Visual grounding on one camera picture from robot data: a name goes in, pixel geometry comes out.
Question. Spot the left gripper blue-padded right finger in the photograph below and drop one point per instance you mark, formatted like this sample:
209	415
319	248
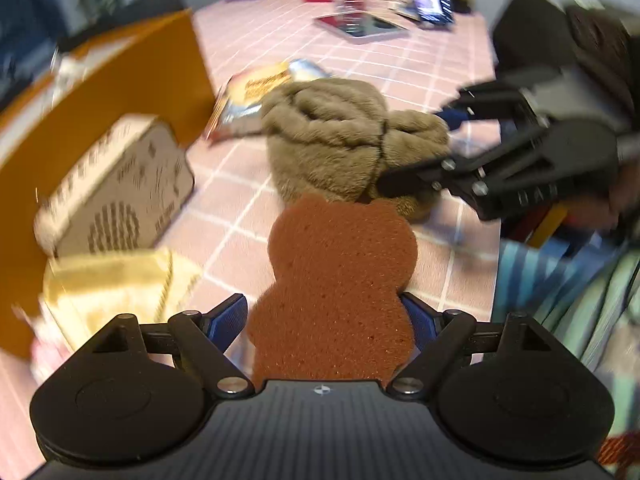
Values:
440	339

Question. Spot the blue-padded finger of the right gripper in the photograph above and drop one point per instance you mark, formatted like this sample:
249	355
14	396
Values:
488	173
483	103

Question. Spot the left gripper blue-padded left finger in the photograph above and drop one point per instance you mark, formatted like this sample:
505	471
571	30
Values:
201	340

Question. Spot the brown bear-shaped sponge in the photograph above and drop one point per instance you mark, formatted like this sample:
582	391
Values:
333	311

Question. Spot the brown plush toy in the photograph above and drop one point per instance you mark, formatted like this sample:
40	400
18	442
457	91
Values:
335	137

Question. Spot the yellow cloth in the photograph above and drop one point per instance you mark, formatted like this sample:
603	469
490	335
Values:
80	294

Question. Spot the pink fluffy item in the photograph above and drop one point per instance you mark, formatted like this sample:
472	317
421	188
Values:
41	348

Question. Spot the silver snack packet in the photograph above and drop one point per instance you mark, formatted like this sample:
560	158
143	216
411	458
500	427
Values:
237	109

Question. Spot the person's right hand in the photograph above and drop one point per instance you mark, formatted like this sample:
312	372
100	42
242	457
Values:
602	212

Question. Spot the striped shirt of person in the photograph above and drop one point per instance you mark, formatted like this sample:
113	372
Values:
594	313

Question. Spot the perforated wooden speaker box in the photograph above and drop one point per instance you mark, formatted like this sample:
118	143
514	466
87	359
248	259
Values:
121	195

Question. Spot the small mirror on table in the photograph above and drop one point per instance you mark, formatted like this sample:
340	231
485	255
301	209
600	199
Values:
361	27

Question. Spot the orange cardboard box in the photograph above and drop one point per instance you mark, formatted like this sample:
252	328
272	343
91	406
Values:
161	72

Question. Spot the right black chair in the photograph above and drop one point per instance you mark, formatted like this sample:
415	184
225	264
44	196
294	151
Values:
133	12

